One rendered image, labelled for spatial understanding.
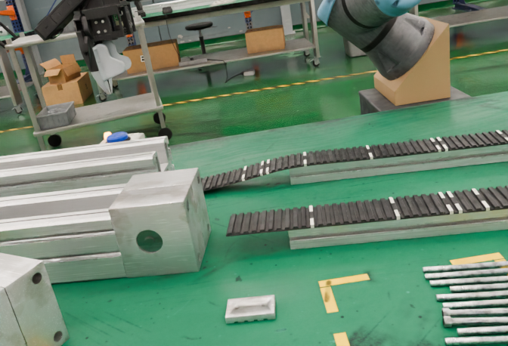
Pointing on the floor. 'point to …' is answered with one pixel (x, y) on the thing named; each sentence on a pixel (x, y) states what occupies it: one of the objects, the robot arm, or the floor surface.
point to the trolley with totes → (95, 112)
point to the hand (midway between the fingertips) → (103, 88)
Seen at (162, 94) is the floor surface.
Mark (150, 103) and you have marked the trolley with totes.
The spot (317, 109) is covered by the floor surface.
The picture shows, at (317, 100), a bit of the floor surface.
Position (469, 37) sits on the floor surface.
